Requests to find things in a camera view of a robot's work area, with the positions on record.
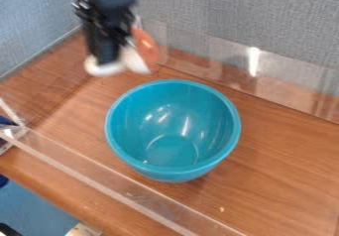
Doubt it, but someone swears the white brown toy mushroom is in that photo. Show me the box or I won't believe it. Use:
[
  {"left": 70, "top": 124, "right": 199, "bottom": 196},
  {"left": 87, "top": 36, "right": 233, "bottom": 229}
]
[{"left": 85, "top": 26, "right": 161, "bottom": 77}]

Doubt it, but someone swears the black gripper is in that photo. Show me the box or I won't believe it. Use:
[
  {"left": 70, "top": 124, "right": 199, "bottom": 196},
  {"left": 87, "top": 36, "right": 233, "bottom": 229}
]
[{"left": 74, "top": 0, "right": 137, "bottom": 64}]

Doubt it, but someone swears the clear acrylic back barrier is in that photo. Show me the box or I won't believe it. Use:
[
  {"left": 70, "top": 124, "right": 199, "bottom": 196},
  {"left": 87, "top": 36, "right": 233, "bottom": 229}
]
[{"left": 137, "top": 18, "right": 339, "bottom": 124}]

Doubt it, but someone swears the blue plastic bowl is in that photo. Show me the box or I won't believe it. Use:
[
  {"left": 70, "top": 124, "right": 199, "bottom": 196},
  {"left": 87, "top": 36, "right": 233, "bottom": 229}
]
[{"left": 105, "top": 79, "right": 242, "bottom": 182}]

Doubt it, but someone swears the clear acrylic front barrier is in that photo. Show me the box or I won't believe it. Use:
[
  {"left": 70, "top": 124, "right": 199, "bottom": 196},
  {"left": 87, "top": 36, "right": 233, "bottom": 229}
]
[{"left": 0, "top": 98, "right": 247, "bottom": 236}]

